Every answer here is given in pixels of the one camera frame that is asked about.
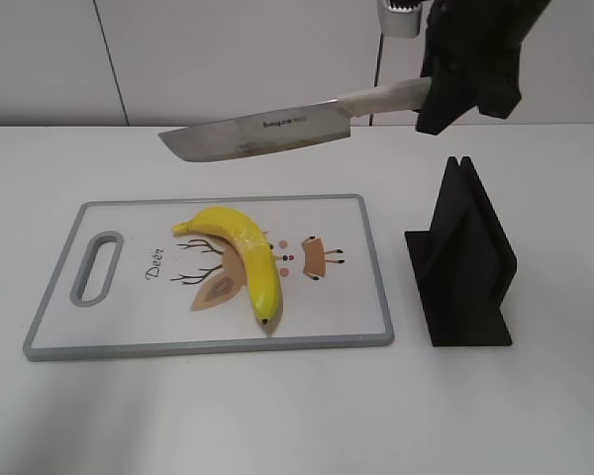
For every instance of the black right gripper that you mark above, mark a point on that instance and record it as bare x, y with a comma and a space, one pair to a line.
468, 30

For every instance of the white handled cleaver knife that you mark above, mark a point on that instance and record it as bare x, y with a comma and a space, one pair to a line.
291, 128

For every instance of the yellow plastic banana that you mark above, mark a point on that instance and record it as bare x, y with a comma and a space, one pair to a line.
253, 249

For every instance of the black knife stand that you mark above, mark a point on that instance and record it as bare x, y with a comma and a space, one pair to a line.
463, 264

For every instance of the grey rimmed deer cutting board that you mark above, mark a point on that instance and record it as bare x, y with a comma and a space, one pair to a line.
125, 286

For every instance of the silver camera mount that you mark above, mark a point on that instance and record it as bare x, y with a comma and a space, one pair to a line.
400, 19

